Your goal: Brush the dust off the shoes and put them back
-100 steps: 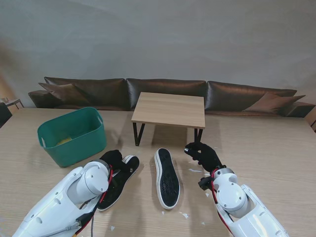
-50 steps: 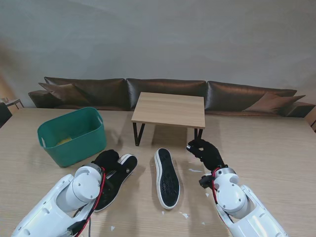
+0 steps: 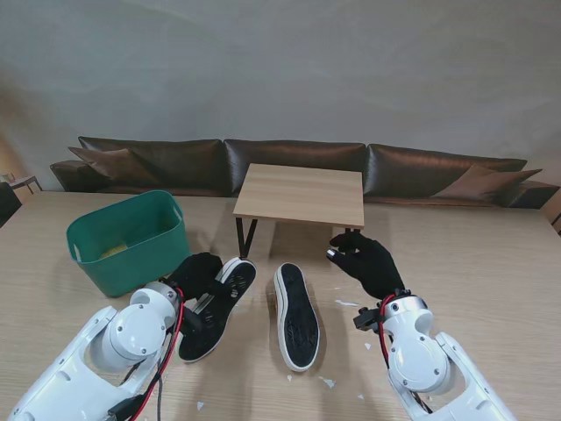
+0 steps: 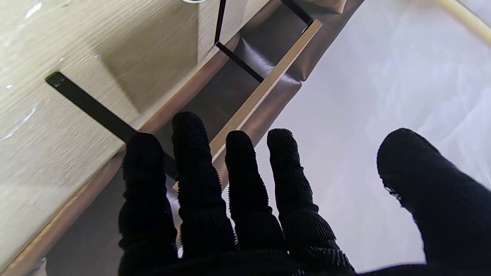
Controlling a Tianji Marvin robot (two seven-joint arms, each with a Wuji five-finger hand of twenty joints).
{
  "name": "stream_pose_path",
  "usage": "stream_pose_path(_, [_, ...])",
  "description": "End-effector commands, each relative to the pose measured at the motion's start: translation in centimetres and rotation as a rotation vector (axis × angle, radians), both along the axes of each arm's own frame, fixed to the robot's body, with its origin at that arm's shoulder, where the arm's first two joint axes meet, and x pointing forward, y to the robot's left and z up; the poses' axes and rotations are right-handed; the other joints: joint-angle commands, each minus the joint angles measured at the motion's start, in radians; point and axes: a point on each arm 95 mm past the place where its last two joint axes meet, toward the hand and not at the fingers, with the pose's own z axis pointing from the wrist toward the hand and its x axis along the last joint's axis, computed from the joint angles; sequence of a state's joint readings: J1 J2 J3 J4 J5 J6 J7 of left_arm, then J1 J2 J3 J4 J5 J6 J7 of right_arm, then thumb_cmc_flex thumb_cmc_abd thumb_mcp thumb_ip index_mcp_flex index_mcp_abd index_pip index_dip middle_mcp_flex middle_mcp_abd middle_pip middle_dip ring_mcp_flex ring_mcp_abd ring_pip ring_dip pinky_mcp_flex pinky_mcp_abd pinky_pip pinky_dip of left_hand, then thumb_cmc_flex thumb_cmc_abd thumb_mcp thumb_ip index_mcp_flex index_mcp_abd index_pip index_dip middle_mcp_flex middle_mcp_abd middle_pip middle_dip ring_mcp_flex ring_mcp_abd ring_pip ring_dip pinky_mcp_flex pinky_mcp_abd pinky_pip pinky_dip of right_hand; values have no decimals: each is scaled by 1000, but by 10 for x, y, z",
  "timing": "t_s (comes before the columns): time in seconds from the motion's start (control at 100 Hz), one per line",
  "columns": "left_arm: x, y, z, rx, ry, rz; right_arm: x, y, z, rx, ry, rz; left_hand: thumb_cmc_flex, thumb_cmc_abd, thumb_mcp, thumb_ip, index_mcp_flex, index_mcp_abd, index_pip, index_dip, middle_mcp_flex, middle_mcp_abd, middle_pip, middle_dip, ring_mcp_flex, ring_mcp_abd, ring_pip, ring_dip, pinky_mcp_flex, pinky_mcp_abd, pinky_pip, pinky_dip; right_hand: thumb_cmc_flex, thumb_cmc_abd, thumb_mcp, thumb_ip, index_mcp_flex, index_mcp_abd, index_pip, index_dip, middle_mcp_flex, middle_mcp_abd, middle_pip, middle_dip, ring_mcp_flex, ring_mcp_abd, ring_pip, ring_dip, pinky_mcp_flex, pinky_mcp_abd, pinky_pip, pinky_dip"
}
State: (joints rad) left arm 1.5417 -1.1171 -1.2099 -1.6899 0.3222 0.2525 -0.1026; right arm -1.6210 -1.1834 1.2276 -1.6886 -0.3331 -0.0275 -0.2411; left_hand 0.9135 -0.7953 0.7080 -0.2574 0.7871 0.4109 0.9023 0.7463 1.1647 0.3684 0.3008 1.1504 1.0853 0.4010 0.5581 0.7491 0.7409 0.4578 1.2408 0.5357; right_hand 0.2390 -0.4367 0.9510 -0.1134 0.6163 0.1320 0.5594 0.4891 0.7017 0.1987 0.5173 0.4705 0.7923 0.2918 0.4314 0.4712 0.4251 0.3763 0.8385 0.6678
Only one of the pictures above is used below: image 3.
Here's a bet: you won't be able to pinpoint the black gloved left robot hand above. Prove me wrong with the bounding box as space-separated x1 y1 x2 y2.
167 253 232 304

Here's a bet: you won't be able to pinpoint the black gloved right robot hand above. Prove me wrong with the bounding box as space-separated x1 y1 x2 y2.
326 232 407 302

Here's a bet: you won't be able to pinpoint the yellow canvas sneaker white laces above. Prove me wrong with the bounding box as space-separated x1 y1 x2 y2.
273 261 323 374
177 257 259 364

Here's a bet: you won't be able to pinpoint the wooden brush pale bristles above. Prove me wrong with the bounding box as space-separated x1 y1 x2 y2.
98 239 131 260

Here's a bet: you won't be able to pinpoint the green plastic basket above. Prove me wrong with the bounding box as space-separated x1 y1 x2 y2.
65 189 191 299

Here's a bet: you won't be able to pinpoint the small wooden table black legs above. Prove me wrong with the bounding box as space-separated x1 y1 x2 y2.
231 164 366 260

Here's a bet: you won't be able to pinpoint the brown leather cushion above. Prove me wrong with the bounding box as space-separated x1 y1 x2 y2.
67 146 161 185
431 164 543 201

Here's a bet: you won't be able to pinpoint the dark brown leather sofa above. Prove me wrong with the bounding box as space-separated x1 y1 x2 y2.
49 135 561 211

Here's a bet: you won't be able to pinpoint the small wooden side table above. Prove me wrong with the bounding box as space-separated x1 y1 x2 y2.
0 173 44 194

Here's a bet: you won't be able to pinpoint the red cable on right arm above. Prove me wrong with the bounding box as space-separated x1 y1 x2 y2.
379 297 394 369

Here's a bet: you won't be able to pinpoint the red cable on arm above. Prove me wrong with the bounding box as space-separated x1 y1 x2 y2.
131 287 185 411
379 297 394 369

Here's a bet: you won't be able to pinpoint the red cable on left arm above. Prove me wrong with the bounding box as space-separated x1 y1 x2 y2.
131 287 185 411

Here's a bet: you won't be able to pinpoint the grey cable on left arm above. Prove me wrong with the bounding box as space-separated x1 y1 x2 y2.
153 372 167 421

